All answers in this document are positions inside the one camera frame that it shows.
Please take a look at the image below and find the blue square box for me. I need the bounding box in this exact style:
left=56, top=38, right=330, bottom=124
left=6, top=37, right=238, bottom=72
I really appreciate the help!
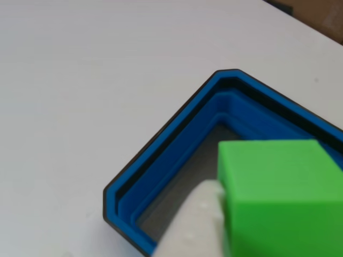
left=102, top=68, right=343, bottom=257

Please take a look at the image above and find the green cube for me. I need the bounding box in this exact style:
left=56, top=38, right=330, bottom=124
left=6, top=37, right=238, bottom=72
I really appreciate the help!
left=217, top=139, right=343, bottom=257

